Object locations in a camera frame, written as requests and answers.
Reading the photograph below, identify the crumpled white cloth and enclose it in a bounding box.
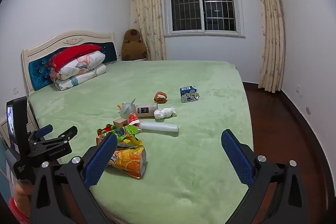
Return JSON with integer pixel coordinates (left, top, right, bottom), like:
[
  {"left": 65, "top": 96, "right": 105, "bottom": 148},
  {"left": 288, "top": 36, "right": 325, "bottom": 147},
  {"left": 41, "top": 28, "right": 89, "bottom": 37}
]
[{"left": 154, "top": 106, "right": 177, "bottom": 120}]

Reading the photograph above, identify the small brown plush toy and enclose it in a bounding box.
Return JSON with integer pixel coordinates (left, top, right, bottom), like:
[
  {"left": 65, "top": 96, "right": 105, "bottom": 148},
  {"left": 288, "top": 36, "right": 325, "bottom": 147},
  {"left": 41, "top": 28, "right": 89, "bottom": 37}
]
[{"left": 154, "top": 92, "right": 168, "bottom": 103}]

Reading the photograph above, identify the person's left hand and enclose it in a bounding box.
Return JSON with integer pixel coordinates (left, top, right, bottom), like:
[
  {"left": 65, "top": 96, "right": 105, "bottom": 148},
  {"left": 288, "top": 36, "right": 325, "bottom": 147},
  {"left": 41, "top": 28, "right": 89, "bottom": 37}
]
[{"left": 14, "top": 179, "right": 33, "bottom": 214}]

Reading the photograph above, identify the green yellow snack wrapper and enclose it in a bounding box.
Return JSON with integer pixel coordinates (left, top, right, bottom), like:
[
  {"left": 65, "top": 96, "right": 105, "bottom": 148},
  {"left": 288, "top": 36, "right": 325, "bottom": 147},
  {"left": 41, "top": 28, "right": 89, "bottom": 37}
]
[{"left": 97, "top": 124, "right": 144, "bottom": 142}]

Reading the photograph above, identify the cream headboard with blue padding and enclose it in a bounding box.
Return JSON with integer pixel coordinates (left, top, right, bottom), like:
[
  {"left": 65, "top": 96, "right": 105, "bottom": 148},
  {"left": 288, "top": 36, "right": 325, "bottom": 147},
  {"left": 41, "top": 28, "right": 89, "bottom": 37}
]
[{"left": 21, "top": 31, "right": 118, "bottom": 95}]

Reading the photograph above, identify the barred window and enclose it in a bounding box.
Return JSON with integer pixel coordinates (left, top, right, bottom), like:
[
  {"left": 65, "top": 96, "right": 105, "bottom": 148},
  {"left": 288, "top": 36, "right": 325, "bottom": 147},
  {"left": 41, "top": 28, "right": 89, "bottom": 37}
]
[{"left": 160, "top": 0, "right": 246, "bottom": 39}]

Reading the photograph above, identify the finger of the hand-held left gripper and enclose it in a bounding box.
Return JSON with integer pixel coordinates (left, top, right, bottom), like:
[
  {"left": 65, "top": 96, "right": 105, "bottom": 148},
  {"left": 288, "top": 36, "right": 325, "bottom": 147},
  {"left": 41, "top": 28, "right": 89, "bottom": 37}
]
[
  {"left": 54, "top": 126, "right": 78, "bottom": 145},
  {"left": 35, "top": 124, "right": 54, "bottom": 138}
]

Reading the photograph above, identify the red snack wrapper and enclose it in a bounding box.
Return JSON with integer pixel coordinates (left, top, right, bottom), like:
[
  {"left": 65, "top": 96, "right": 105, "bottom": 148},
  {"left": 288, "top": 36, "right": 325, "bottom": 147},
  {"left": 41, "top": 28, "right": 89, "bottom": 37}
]
[{"left": 128, "top": 113, "right": 142, "bottom": 127}]

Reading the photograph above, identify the bed with green blanket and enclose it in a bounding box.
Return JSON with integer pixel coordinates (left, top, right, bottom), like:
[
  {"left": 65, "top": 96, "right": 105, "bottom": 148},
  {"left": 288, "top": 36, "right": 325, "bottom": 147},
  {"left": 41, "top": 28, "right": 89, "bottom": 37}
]
[{"left": 28, "top": 60, "right": 254, "bottom": 224}]

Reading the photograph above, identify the blue and white carton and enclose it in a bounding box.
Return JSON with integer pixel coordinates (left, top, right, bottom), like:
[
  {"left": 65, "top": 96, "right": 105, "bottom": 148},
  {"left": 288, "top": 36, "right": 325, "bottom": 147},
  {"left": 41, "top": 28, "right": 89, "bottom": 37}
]
[{"left": 180, "top": 85, "right": 200, "bottom": 103}]

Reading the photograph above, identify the white bottle with dark label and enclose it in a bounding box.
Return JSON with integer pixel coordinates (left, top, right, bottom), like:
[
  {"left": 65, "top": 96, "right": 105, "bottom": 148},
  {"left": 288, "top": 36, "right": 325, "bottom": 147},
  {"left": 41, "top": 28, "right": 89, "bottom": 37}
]
[{"left": 135, "top": 103, "right": 159, "bottom": 119}]

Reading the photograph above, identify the red bracelet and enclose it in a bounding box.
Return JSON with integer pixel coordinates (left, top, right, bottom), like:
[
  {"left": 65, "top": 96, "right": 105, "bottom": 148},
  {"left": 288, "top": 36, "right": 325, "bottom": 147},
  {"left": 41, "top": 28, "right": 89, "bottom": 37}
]
[{"left": 9, "top": 198, "right": 30, "bottom": 223}]

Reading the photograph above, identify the orange fruit print packet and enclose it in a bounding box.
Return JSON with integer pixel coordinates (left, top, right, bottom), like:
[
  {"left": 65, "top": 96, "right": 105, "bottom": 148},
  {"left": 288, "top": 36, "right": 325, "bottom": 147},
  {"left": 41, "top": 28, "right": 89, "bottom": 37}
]
[{"left": 108, "top": 138, "right": 147, "bottom": 179}]

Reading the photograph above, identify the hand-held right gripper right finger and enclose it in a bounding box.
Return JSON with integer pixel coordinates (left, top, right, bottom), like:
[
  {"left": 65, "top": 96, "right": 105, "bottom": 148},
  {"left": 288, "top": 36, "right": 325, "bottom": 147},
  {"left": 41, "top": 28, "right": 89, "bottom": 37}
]
[{"left": 221, "top": 129, "right": 310, "bottom": 224}]

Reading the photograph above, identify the wooden block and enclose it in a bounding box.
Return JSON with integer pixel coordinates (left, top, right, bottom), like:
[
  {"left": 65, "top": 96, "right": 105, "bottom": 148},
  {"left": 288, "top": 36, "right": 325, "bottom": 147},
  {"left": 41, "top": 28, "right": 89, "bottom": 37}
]
[{"left": 113, "top": 118, "right": 130, "bottom": 130}]

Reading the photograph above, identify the white foam tube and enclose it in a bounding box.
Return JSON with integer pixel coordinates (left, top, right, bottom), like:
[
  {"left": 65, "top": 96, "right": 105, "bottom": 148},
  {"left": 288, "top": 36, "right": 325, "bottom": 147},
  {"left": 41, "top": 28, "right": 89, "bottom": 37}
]
[{"left": 139, "top": 121, "right": 180, "bottom": 133}]

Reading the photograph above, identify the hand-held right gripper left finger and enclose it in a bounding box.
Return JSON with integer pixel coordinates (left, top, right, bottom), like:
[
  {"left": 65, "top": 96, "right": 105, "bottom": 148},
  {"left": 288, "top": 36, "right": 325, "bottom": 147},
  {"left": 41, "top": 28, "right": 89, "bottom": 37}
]
[{"left": 29, "top": 132, "right": 118, "bottom": 224}]

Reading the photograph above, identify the white nightstand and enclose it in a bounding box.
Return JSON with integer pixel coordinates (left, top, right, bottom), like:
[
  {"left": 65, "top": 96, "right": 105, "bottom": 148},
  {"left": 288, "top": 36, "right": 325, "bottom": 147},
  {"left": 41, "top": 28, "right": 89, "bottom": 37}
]
[{"left": 0, "top": 108, "right": 40, "bottom": 148}]

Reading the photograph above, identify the red pillow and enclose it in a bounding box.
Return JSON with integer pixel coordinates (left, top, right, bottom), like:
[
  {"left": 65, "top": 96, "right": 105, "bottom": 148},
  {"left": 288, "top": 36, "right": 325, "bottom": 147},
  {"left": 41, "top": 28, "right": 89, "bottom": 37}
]
[{"left": 49, "top": 44, "right": 104, "bottom": 73}]

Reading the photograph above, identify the cream floral curtain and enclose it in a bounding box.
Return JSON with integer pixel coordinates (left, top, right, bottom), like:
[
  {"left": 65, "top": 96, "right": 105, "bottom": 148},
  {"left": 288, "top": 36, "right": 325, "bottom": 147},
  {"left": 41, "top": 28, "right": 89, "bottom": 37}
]
[
  {"left": 130, "top": 0, "right": 167, "bottom": 61},
  {"left": 251, "top": 0, "right": 286, "bottom": 94}
]

